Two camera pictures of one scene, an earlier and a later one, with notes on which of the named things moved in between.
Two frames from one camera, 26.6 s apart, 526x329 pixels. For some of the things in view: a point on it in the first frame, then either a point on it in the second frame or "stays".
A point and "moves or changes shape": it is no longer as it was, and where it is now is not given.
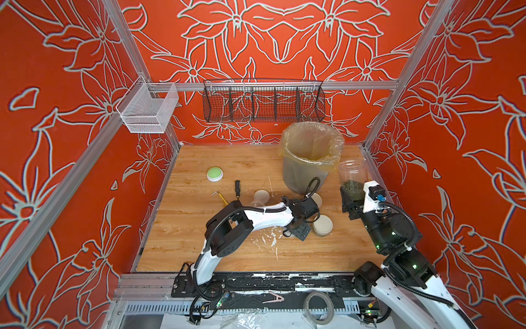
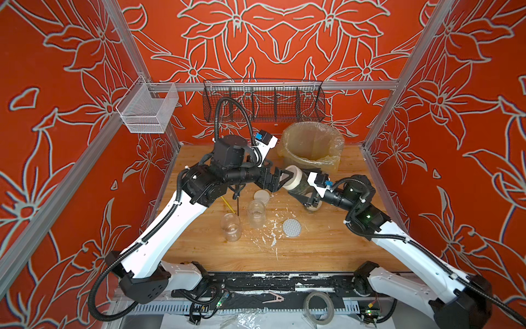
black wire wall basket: [262, 100] stays
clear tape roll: [330, 310] stays
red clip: [277, 298] stays
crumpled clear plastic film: [246, 319] stays
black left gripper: [303, 232] -> [265, 183]
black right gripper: [350, 205] -> [318, 198]
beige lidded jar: [323, 225] -> [298, 182]
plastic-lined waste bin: [312, 143] stays
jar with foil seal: [353, 177] moves or changes shape
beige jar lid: [261, 196] stays
